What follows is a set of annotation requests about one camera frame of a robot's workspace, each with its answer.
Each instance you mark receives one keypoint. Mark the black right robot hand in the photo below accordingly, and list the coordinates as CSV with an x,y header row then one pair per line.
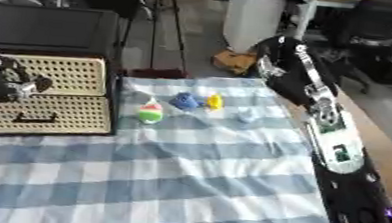
x,y
287,74

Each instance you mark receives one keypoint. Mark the blue soft toy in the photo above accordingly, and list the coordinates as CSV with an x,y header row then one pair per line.
x,y
184,102

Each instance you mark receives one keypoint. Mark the dark red box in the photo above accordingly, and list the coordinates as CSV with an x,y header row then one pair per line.
x,y
153,72

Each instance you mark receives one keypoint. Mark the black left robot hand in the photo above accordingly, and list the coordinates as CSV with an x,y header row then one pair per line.
x,y
0,84

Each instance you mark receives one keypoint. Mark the black cabinet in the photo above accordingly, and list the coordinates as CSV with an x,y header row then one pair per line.
x,y
42,27

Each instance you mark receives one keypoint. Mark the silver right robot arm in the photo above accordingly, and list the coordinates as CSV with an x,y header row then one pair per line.
x,y
349,182

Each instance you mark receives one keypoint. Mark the green white red toy fruit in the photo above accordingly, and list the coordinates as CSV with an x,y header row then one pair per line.
x,y
150,113

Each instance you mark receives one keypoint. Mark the pale pierced drawer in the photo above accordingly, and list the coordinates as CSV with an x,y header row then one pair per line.
x,y
71,73
76,114

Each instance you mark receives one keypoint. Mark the white cylindrical bin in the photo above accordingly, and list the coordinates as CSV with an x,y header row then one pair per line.
x,y
252,21

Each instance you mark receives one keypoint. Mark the black office chair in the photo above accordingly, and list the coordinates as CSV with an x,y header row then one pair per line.
x,y
381,34

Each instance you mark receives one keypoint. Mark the tan cardboard box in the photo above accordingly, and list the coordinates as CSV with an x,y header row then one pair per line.
x,y
232,61

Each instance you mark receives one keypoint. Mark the black tripod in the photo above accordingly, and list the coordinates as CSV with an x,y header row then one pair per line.
x,y
154,20

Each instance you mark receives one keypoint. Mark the white desk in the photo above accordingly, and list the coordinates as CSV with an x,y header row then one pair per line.
x,y
331,2

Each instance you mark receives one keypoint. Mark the pale blue small toy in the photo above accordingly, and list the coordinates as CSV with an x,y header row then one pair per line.
x,y
246,115

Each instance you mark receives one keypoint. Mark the yellow toy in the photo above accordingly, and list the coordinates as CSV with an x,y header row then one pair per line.
x,y
215,102

